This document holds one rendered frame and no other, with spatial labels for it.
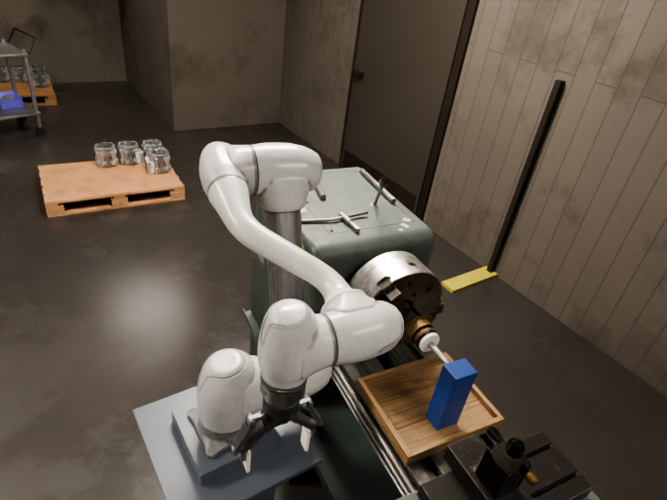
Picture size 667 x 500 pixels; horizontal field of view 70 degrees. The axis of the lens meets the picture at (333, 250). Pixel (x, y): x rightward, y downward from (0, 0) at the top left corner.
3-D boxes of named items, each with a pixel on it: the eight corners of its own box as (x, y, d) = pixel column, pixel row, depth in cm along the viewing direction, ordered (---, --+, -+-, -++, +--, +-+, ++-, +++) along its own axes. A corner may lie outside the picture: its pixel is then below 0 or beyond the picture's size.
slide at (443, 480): (416, 494, 121) (420, 483, 119) (536, 439, 140) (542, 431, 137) (461, 566, 108) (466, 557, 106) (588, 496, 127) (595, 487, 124)
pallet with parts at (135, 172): (163, 165, 474) (160, 134, 457) (189, 198, 424) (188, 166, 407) (36, 180, 418) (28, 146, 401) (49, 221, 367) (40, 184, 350)
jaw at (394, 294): (388, 305, 157) (375, 285, 149) (400, 296, 157) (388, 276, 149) (407, 326, 149) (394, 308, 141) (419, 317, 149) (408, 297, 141)
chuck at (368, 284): (335, 333, 163) (364, 256, 148) (408, 326, 179) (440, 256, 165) (347, 352, 156) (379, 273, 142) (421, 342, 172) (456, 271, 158)
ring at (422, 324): (402, 313, 149) (419, 332, 142) (426, 308, 153) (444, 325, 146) (396, 335, 154) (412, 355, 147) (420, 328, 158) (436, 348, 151)
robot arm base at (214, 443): (212, 472, 133) (212, 459, 130) (186, 413, 147) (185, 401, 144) (272, 443, 142) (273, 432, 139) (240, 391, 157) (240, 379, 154)
